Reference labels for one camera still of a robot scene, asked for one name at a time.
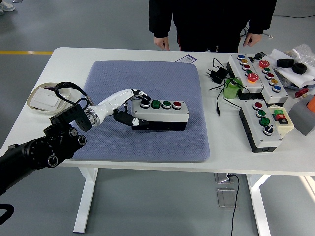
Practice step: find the person's left hand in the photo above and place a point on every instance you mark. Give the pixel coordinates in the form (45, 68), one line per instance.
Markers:
(253, 38)

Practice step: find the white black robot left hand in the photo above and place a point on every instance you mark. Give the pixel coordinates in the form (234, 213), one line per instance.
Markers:
(115, 99)

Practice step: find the person's right hand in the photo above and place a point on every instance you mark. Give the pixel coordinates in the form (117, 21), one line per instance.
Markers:
(160, 42)

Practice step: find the grey four-control button box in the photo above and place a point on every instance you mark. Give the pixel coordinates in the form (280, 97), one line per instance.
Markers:
(167, 115)

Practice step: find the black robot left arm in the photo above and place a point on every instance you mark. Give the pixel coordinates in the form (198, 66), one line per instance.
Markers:
(37, 150)

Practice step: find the five-button box with yellow-ringed stop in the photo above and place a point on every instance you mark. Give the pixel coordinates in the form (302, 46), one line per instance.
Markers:
(257, 86)

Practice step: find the five-button box with red mushroom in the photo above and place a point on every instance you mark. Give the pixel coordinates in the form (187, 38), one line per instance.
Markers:
(278, 97)

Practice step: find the small black connector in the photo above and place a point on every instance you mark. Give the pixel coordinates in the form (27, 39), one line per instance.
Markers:
(259, 56)

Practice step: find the purple label card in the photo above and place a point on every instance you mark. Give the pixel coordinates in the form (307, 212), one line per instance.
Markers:
(187, 59)

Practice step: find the person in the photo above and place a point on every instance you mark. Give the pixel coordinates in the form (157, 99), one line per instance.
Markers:
(209, 22)

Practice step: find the black power adapter plug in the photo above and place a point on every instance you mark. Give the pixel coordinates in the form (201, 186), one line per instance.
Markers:
(219, 75)

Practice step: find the clear plastic bag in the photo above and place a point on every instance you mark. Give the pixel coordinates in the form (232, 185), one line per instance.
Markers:
(306, 52)

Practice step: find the green tape roll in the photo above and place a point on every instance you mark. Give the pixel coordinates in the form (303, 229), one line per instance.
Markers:
(230, 92)

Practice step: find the white paper sheet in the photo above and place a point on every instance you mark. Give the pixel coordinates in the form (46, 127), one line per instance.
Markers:
(300, 79)

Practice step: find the grey-blue textured mat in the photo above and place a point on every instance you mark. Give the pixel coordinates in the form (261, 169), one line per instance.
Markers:
(160, 145)

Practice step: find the small dark cylinder part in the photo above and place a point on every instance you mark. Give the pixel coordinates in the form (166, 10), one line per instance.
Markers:
(48, 87)

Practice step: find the red knob part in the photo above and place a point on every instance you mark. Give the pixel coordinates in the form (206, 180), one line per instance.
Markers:
(301, 93)

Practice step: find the white shallow dish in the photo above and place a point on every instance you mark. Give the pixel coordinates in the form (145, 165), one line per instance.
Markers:
(41, 86)

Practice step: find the orange cone piece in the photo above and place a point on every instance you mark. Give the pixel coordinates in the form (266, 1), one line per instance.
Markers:
(312, 104)

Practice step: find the grey block stand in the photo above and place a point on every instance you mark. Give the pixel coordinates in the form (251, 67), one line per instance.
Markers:
(301, 118)

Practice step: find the four-control box with selector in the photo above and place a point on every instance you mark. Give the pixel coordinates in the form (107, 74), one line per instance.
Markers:
(268, 141)

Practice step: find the white table leg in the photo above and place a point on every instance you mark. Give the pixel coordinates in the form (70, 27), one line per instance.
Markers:
(258, 204)
(85, 201)

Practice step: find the white sneakers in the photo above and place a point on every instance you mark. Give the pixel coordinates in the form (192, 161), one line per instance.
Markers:
(6, 5)

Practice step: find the metal floor socket box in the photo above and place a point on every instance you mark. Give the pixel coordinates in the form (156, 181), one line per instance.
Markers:
(226, 197)

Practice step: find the white wall switch plate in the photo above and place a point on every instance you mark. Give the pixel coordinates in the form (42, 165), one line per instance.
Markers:
(44, 98)

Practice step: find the beige start-stop switch box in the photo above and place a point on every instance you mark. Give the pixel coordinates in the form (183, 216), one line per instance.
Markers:
(286, 127)

